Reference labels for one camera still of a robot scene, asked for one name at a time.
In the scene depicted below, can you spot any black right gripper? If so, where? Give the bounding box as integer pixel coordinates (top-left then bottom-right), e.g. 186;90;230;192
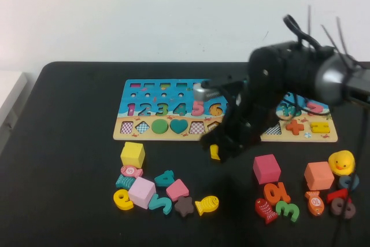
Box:
200;83;281;164

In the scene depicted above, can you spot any yellow pentagon block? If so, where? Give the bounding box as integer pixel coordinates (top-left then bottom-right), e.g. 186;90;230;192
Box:
210;143;222;161

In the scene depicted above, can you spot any pink number five piece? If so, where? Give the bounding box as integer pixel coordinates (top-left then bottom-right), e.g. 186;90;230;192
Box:
191;100;205;116

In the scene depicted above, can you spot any teal number four piece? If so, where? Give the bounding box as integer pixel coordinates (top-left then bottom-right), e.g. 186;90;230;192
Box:
154;169;175;187

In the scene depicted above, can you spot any blue wooden number puzzle board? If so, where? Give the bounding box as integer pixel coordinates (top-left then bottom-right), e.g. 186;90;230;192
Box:
112;78;338;143

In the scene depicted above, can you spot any orange plus sign piece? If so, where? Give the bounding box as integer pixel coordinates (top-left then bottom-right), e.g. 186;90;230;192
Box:
285;119;305;137

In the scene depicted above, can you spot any orange number ten piece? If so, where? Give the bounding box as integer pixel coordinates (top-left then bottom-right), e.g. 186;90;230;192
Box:
262;182;291;206

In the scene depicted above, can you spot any teal curved number piece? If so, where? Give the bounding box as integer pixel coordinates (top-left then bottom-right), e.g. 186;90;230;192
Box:
148;193;173;215

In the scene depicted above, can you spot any yellow equals sign piece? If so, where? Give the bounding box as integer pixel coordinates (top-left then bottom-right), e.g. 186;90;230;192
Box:
309;121;330;135

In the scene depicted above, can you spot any green number three piece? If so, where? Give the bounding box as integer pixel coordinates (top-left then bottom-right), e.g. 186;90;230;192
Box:
275;200;300;223

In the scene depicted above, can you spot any pink greater-than sign piece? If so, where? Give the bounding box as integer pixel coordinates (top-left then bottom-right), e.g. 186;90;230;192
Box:
305;101;324;115

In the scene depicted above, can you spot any yellow number nine piece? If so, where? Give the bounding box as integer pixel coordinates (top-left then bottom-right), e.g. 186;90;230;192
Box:
113;188;135;211

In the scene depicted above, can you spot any red number seven piece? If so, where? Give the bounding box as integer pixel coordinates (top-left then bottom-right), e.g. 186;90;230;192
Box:
326;188;352;205

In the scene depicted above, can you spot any grey-blue number piece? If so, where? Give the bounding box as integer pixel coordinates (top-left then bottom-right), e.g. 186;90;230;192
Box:
338;172;360;191

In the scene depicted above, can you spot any brown number eight piece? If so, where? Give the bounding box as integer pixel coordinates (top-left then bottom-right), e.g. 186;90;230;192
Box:
330;197;356;220

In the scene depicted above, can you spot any teal heart block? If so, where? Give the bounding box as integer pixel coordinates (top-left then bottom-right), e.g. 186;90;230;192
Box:
169;119;188;135

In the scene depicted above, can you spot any magenta wooden cube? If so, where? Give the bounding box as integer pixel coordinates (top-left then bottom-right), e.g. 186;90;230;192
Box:
253;154;282;186

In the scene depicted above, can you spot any yellow wooden fish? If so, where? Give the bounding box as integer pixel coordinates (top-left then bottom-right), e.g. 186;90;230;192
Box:
194;195;220;216

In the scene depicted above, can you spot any pink trapezoid block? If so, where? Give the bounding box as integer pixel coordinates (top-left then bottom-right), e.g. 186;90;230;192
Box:
165;178;190;202

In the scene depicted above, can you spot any green circle block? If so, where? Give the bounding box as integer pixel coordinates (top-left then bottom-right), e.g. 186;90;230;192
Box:
151;119;169;135

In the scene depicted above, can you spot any brown star block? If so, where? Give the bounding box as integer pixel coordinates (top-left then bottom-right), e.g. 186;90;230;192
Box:
174;195;194;217

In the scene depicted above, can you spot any red wooden fish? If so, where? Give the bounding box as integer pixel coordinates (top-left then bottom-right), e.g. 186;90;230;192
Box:
254;198;278;225

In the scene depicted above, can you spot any yellow wooden cube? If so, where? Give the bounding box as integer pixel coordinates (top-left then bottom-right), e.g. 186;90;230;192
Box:
120;141;146;169

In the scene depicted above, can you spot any light pink wooden cube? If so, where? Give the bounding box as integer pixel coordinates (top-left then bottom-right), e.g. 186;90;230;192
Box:
128;176;157;209

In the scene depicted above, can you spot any pink wooden fish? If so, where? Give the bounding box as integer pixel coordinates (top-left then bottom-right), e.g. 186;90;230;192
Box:
120;164;143;178

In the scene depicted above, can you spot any salmon wooden cube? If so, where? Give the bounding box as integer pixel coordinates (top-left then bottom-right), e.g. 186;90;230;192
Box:
304;161;335;191

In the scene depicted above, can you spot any teal wooden fish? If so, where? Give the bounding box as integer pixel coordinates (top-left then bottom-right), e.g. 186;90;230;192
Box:
115;174;136;190

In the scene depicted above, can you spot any orange wooden fish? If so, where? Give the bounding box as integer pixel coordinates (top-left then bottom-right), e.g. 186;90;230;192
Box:
304;190;325;217

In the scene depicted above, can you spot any yellow rubber duck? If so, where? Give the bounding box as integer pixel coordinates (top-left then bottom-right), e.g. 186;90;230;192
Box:
328;150;356;177

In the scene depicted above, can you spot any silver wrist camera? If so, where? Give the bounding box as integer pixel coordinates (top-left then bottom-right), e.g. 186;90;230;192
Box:
193;75;249;102

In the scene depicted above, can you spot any black looped wrist cable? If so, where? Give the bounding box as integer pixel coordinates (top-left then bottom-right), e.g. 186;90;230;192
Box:
282;14;321;50

